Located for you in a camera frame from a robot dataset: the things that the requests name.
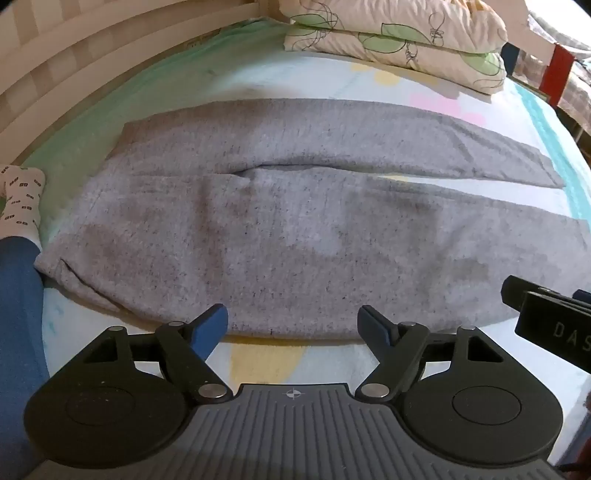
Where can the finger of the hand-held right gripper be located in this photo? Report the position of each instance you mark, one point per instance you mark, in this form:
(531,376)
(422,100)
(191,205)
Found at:
(513,290)

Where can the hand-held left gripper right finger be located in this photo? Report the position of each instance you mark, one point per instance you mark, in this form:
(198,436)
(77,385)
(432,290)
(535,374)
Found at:
(374,326)

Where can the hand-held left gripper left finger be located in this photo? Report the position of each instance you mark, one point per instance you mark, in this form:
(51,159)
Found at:
(210,328)

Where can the grey pants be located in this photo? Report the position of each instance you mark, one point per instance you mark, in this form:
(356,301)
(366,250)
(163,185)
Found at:
(277,230)

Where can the person's leg in blue jeans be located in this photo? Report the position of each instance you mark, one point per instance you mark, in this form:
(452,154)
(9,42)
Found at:
(18,346)

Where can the person's white patterned sock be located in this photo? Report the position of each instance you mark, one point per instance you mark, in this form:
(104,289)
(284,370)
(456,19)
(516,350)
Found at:
(21,198)

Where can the dark blue panel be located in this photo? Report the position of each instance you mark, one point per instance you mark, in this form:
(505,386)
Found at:
(510,57)

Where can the pastel fleece blanket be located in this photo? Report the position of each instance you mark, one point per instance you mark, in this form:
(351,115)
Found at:
(258,69)

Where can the folded floral quilt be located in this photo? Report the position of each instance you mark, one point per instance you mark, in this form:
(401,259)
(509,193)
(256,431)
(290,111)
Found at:
(397,32)

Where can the red post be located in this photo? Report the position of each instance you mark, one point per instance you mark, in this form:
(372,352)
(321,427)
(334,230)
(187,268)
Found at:
(558,74)

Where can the white bed frame bar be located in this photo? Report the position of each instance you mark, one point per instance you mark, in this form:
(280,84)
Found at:
(531,39)

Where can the slatted wooden bed rail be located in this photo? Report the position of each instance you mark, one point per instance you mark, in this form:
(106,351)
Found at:
(69,50)

